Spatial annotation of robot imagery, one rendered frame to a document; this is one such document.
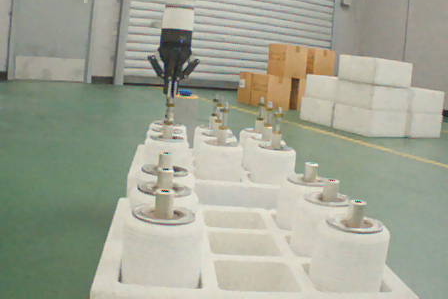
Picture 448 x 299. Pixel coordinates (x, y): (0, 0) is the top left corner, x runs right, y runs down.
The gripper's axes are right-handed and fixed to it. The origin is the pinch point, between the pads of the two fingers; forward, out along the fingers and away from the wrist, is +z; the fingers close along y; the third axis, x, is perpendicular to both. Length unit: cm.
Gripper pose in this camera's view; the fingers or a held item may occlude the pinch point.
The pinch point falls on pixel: (170, 89)
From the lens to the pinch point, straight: 128.4
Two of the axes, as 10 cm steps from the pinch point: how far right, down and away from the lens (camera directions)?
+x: -4.4, -1.6, 8.9
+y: 8.9, 0.3, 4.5
